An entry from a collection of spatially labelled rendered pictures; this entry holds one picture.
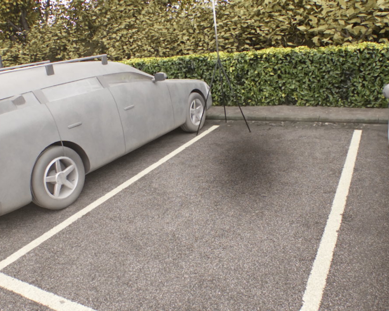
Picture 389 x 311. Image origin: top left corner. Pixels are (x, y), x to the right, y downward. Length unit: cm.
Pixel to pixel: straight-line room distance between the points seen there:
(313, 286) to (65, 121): 276
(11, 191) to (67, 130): 83
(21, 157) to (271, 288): 242
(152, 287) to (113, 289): 28
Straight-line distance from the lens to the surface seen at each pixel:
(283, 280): 249
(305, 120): 619
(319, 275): 255
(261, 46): 908
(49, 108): 378
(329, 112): 643
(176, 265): 269
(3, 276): 315
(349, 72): 661
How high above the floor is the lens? 157
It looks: 19 degrees down
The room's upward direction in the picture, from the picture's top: 6 degrees counter-clockwise
